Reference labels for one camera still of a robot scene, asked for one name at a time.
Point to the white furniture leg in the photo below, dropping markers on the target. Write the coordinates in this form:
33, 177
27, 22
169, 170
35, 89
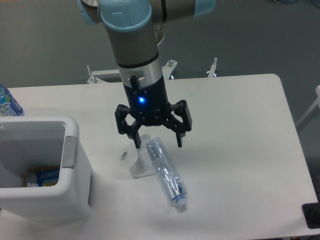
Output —
310, 113

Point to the white metal robot base frame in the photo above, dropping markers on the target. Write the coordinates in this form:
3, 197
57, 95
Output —
113, 75

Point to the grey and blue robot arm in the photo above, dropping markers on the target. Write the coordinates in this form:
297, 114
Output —
135, 29

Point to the crushed clear plastic bottle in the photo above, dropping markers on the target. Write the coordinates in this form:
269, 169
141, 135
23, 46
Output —
172, 184

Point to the blue labelled water bottle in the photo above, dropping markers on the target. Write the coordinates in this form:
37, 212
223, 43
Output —
8, 104

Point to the black clamp at table edge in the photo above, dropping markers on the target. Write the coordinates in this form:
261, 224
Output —
311, 213

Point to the white plastic trash can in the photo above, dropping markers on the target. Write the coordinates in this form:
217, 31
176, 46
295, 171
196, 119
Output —
44, 141

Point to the blue yellow snack packet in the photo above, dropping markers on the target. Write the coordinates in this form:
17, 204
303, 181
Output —
42, 176

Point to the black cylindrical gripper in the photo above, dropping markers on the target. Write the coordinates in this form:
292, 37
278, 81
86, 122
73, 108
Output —
149, 106

